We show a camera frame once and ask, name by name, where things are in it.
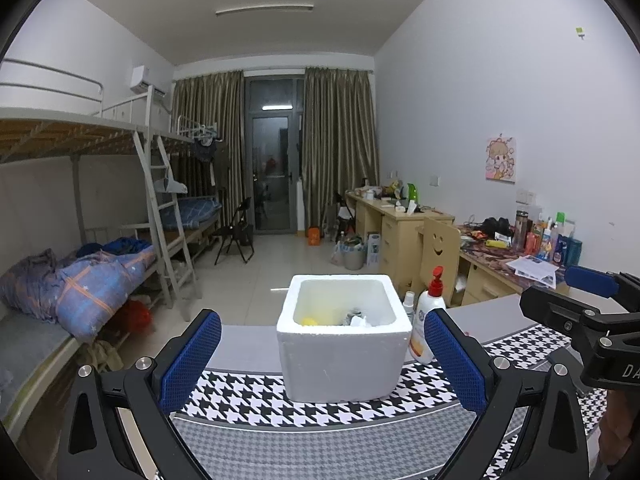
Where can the wooden chair with smiley cutout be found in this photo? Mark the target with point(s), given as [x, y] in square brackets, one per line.
[437, 255]

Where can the brown curtain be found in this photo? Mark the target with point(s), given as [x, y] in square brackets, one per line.
[340, 150]
[207, 150]

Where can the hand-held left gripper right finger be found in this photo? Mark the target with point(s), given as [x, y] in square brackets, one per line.
[455, 360]

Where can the red bag under bed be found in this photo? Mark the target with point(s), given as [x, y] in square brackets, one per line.
[135, 316]

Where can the black bag on desk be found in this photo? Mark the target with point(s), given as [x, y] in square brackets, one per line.
[497, 227]

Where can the blue mattress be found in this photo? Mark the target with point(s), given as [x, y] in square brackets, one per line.
[197, 210]

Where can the orange floor item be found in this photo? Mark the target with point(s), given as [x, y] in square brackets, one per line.
[313, 236]

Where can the white carton on floor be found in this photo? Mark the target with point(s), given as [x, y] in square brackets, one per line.
[374, 250]

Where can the cluster of toiletry bottles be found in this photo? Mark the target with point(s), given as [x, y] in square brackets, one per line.
[547, 240]

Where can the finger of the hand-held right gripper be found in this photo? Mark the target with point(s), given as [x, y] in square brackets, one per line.
[590, 280]
[550, 306]

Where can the glass balcony door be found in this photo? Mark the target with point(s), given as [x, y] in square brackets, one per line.
[272, 160]

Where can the green wall sticker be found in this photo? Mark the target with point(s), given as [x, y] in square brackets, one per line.
[580, 32]

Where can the clear spray bottle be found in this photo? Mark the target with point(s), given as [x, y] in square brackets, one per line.
[409, 305]

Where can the yellow foam net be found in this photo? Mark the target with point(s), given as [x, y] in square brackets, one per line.
[311, 320]

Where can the white printed papers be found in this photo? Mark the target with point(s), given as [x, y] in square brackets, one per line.
[532, 270]

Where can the houndstooth table mat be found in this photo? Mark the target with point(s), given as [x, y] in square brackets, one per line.
[325, 435]

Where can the cartoon wall poster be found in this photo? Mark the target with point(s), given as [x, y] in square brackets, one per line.
[500, 159]

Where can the grey bucket with bags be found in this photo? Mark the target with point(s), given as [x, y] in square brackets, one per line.
[347, 255]

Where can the blue checked quilt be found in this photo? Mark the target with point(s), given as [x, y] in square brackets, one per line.
[85, 290]

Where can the green bottle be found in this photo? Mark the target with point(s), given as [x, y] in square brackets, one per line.
[411, 192]

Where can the person's right hand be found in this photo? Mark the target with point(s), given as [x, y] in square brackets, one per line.
[620, 425]

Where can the plain wooden desk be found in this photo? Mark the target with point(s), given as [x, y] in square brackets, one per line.
[395, 235]

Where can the black folding chair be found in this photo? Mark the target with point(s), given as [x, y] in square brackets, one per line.
[235, 240]

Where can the white metal bunk bed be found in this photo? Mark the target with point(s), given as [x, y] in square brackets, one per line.
[60, 132]

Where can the white lotion bottle red pump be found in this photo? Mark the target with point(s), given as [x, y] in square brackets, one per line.
[425, 320]

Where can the wooden desk with patterned cover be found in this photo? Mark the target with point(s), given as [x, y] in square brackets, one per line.
[480, 280]

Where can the white bunk bed ladder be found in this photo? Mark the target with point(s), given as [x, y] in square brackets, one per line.
[167, 220]

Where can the white air conditioner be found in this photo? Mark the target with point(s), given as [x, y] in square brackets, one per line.
[147, 80]

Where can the ceiling tube light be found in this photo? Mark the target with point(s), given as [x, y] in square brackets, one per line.
[265, 10]

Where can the hanging dark clothes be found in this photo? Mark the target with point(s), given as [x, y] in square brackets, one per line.
[207, 150]

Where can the white foam box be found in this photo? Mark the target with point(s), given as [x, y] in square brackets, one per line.
[340, 360]

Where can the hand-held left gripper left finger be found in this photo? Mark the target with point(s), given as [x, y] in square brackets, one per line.
[192, 360]

